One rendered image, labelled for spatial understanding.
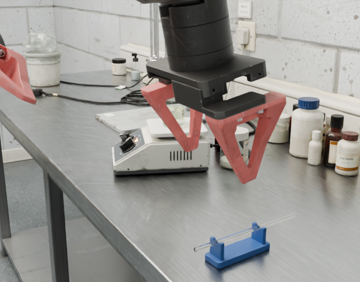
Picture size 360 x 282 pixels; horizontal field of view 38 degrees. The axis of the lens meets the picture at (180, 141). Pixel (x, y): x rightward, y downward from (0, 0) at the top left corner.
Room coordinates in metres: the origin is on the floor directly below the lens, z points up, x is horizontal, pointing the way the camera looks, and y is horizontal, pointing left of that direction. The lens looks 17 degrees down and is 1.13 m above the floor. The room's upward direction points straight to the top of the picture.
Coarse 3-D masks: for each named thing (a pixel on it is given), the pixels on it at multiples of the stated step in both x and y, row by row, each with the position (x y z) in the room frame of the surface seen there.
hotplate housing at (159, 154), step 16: (144, 128) 1.11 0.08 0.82; (144, 144) 1.00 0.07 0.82; (160, 144) 1.00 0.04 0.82; (176, 144) 1.00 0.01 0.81; (208, 144) 1.01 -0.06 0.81; (128, 160) 0.99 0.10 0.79; (144, 160) 0.99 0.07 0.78; (160, 160) 1.00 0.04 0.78; (176, 160) 1.00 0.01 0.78; (192, 160) 1.01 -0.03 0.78; (208, 160) 1.01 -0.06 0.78
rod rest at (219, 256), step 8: (256, 224) 0.70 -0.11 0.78; (256, 232) 0.70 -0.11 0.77; (264, 232) 0.68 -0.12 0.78; (248, 240) 0.70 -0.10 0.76; (256, 240) 0.70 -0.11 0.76; (264, 240) 0.69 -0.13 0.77; (216, 248) 0.65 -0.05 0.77; (224, 248) 0.67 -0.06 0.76; (232, 248) 0.67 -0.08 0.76; (240, 248) 0.67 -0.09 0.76; (248, 248) 0.67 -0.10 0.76; (256, 248) 0.67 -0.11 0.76; (264, 248) 0.68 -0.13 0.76; (208, 256) 0.65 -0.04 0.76; (216, 256) 0.65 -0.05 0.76; (224, 256) 0.65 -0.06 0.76; (232, 256) 0.65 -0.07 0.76; (240, 256) 0.65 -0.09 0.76; (248, 256) 0.66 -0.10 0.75; (216, 264) 0.63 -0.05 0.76; (224, 264) 0.64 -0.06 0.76
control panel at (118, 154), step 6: (138, 132) 1.10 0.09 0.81; (138, 138) 1.06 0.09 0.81; (114, 144) 1.10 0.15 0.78; (120, 144) 1.08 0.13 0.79; (138, 144) 1.02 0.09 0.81; (114, 150) 1.07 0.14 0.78; (120, 150) 1.04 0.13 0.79; (132, 150) 1.00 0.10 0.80; (114, 156) 1.03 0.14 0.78; (120, 156) 1.01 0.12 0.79
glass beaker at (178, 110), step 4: (168, 100) 1.04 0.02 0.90; (172, 100) 1.04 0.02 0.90; (168, 104) 1.04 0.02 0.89; (172, 104) 1.04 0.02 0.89; (176, 104) 1.04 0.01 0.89; (180, 104) 1.04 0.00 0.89; (168, 108) 1.04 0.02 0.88; (172, 108) 1.04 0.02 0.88; (176, 108) 1.04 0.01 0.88; (180, 108) 1.04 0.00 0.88; (184, 108) 1.06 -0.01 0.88; (172, 112) 1.04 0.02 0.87; (176, 112) 1.04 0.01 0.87; (180, 112) 1.04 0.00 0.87; (184, 112) 1.06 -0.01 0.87; (176, 116) 1.04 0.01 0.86; (180, 116) 1.04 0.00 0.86; (184, 116) 1.06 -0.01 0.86; (180, 120) 1.04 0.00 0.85; (184, 120) 1.06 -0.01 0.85; (164, 124) 1.05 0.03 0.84; (180, 124) 1.04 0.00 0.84; (184, 124) 1.06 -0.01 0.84
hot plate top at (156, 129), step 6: (150, 120) 1.10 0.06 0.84; (156, 120) 1.10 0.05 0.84; (186, 120) 1.10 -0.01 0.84; (150, 126) 1.05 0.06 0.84; (156, 126) 1.05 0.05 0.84; (162, 126) 1.05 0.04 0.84; (186, 126) 1.05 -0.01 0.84; (204, 126) 1.05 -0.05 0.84; (150, 132) 1.01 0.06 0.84; (156, 132) 1.01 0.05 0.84; (162, 132) 1.01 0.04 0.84; (168, 132) 1.01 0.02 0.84; (186, 132) 1.01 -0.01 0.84; (204, 132) 1.01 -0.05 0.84
